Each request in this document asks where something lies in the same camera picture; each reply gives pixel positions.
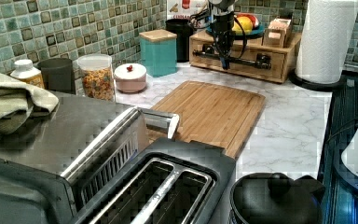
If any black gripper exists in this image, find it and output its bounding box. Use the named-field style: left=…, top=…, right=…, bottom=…
left=211, top=11, right=235, bottom=70

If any teal canister with wooden lid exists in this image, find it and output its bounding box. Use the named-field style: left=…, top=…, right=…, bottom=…
left=140, top=29, right=177, bottom=77

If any black cylindrical canister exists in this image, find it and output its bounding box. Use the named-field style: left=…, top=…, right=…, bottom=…
left=165, top=19, right=194, bottom=63

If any white-capped supplement bottle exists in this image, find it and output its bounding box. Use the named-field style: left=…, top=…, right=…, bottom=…
left=10, top=59, right=45, bottom=89

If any pink ceramic bowl with lid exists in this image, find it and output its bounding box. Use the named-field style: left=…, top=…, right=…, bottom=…
left=114, top=63, right=147, bottom=92

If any dark grey cup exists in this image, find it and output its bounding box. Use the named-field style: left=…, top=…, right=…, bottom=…
left=36, top=58, right=76, bottom=94

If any wooden drawer with black handle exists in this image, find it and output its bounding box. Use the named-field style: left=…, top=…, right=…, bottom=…
left=189, top=39, right=294, bottom=83

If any cereal box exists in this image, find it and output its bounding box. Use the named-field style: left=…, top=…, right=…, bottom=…
left=166, top=0, right=208, bottom=20

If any black two-slot toaster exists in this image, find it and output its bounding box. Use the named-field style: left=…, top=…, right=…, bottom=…
left=68, top=138, right=235, bottom=224

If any wooden drawer cabinet box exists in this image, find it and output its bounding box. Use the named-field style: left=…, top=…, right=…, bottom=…
left=189, top=31, right=301, bottom=83

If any folded beige towel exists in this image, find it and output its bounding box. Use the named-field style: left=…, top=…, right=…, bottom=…
left=0, top=73, right=59, bottom=136

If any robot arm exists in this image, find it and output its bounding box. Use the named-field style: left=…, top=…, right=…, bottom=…
left=208, top=0, right=236, bottom=70

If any cereal jar with clear lid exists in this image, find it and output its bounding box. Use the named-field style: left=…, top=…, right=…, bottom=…
left=77, top=54, right=115, bottom=101

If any teal plate with fruit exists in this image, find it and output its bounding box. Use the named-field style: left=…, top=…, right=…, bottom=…
left=205, top=12, right=266, bottom=41

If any paper towel roll on holder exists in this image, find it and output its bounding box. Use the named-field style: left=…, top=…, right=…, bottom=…
left=289, top=0, right=358, bottom=91

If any small wooden box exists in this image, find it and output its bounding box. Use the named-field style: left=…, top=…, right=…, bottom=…
left=263, top=18, right=292, bottom=48

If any bamboo cutting board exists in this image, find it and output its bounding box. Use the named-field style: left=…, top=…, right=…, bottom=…
left=152, top=81, right=266, bottom=159

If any steel toaster oven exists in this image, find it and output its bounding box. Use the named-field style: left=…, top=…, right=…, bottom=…
left=0, top=91, right=181, bottom=224

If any black kettle with lid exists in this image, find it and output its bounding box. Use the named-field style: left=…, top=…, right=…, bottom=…
left=227, top=173, right=325, bottom=224

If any black dish drying mat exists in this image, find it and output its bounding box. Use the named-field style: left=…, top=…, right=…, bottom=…
left=318, top=76, right=358, bottom=224

